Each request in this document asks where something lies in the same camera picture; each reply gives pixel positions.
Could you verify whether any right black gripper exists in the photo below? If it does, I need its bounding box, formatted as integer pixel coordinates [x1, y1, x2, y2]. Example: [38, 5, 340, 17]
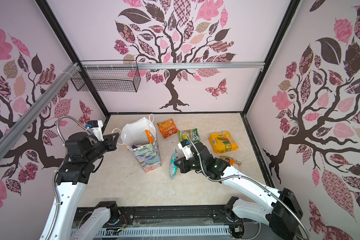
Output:
[173, 155, 206, 174]

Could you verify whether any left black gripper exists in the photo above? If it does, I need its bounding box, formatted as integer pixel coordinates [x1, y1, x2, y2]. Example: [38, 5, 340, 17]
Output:
[85, 132, 120, 163]

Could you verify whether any teal snack bag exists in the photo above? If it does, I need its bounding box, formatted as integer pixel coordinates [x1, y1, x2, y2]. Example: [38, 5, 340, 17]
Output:
[169, 149, 178, 180]

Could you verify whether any patterned paper bag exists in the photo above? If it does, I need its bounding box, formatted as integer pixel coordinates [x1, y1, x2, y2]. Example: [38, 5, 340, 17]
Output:
[112, 114, 162, 173]

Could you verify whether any light green snack bag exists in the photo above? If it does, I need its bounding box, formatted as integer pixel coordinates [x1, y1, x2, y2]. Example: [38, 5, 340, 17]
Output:
[178, 128, 200, 143]

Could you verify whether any orange chip snack bag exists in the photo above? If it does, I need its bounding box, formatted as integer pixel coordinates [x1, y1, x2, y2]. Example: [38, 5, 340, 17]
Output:
[157, 119, 179, 139]

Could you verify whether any orange white snack bag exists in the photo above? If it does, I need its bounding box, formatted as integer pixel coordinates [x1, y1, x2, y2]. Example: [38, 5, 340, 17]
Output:
[145, 130, 155, 144]

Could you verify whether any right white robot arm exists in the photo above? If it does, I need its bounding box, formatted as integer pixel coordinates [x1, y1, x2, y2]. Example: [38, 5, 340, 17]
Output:
[174, 140, 304, 240]

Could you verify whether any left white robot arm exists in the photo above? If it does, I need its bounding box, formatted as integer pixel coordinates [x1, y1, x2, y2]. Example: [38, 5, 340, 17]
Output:
[40, 132, 120, 240]

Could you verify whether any yellow corn snack bag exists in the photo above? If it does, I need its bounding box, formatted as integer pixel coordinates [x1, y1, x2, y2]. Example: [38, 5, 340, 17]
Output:
[209, 131, 239, 155]

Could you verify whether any orange snack bag right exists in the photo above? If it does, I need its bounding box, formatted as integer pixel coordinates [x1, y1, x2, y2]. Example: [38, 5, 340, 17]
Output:
[221, 156, 242, 169]

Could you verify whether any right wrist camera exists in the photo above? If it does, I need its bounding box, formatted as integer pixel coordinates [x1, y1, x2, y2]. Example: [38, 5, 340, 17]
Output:
[178, 139, 193, 160]

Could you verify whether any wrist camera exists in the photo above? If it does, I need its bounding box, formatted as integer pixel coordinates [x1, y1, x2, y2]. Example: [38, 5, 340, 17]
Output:
[86, 120, 104, 142]
[178, 139, 193, 160]

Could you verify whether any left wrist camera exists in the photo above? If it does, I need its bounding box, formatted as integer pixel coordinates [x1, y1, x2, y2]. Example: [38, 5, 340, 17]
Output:
[86, 120, 104, 142]

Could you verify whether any black base frame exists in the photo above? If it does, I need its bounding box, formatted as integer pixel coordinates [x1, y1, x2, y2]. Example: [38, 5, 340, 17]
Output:
[68, 203, 304, 240]

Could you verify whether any white slotted cable duct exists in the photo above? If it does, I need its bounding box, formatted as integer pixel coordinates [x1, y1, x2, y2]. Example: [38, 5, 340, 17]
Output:
[74, 225, 232, 239]

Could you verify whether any black wire basket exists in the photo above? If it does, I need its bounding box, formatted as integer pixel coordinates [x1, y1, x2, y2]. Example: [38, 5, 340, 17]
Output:
[71, 60, 142, 93]

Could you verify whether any rear aluminium rail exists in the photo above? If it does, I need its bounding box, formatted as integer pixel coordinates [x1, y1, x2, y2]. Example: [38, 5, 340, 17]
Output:
[82, 62, 265, 70]

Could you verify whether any aluminium rail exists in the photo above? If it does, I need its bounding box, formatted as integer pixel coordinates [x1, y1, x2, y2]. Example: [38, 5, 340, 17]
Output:
[82, 62, 265, 70]
[0, 63, 80, 161]

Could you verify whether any right metal cable conduit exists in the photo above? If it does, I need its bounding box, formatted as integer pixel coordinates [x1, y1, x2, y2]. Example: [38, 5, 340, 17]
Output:
[186, 134, 312, 240]

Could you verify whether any left aluminium rail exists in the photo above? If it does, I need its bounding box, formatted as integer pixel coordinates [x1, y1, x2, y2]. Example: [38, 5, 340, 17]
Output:
[0, 63, 80, 161]

